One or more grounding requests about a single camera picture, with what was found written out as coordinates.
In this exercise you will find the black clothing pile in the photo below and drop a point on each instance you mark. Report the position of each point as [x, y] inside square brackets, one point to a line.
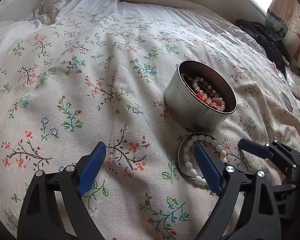
[276, 51]

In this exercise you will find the thin silver bangle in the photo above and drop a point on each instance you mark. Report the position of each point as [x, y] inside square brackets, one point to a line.
[185, 158]

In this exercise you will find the beige checked blanket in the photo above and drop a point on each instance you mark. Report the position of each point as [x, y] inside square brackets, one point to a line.
[180, 4]

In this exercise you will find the floral bed quilt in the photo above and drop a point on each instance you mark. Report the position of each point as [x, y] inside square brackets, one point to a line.
[66, 86]

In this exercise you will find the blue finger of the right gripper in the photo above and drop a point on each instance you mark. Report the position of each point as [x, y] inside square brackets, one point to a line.
[255, 149]

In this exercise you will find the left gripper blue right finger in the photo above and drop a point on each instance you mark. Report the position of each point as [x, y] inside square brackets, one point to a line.
[259, 216]

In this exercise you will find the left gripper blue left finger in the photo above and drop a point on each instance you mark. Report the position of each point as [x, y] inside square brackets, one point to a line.
[40, 218]

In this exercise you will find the tree print curtain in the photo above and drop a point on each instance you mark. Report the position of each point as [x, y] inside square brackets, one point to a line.
[283, 22]

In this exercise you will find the round blue tin lid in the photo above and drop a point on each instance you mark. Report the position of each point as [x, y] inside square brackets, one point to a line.
[287, 101]

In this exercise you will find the white striped bed sheet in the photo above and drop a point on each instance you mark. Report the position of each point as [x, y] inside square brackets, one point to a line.
[46, 12]

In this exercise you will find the round silver metal tin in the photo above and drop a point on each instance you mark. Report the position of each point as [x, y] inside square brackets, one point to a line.
[198, 97]

